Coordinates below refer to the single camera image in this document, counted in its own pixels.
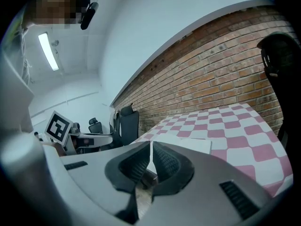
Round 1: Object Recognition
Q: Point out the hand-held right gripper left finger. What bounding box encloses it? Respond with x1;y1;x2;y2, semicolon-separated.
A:
104;141;151;224

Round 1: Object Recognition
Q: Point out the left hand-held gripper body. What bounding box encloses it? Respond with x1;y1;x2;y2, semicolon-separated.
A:
44;110;114;155

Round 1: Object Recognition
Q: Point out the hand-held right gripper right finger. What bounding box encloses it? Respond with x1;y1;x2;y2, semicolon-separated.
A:
151;141;195;197

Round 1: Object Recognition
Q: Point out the white book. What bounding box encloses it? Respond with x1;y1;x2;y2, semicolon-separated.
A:
140;132;213;174

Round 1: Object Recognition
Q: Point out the person's left forearm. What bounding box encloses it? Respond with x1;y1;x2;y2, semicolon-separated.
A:
50;142;67;157

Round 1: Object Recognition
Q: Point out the black office chair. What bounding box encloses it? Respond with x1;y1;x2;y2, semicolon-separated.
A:
88;117;104;135
256;31;301;152
110;105;140;148

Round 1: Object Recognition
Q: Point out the grey hoodie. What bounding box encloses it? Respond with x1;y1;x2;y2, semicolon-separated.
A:
0;8;36;134

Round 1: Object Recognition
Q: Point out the pink white checkered tablecloth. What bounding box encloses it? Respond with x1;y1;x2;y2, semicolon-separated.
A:
137;103;294;198

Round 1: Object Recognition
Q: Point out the fluorescent ceiling light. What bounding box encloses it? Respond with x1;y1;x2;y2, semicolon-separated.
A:
38;32;60;72

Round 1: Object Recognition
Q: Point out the person's head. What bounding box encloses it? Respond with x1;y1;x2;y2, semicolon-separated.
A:
22;0;93;30

